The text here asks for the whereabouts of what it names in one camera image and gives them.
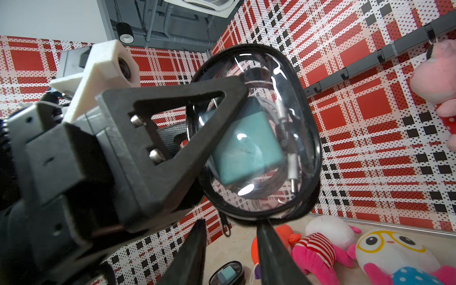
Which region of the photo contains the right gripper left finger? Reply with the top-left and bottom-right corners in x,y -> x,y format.
157,219 -> 207,285

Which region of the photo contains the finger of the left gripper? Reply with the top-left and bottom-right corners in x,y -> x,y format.
96,77 -> 248,233

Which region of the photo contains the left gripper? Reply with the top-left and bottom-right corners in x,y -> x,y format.
6,103 -> 150,250

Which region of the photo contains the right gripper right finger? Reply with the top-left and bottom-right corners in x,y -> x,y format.
256,221 -> 312,285

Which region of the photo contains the black cable top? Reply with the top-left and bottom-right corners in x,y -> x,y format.
208,261 -> 247,285

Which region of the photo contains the black cable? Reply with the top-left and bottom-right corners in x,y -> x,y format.
185,43 -> 323,238
208,261 -> 247,285

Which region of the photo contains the teal charger top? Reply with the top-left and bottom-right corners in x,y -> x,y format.
217,266 -> 237,285

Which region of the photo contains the teal charger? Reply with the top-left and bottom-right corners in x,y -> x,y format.
217,266 -> 237,285
211,97 -> 285,186

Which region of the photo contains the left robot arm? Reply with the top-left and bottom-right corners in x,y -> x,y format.
1,77 -> 248,285

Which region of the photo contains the orange plush toy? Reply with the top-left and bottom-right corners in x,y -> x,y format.
251,224 -> 302,266

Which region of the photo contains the pink striped plush doll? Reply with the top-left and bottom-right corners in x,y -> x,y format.
291,216 -> 362,285

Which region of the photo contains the ceiling spot lamp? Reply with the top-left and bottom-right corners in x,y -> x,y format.
116,22 -> 135,44

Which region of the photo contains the pink hanging plush toy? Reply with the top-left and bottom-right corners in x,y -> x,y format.
410,39 -> 456,152

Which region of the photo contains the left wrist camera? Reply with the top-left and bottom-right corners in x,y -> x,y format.
50,40 -> 140,123

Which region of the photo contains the black hook rail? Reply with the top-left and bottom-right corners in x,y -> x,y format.
304,10 -> 456,98

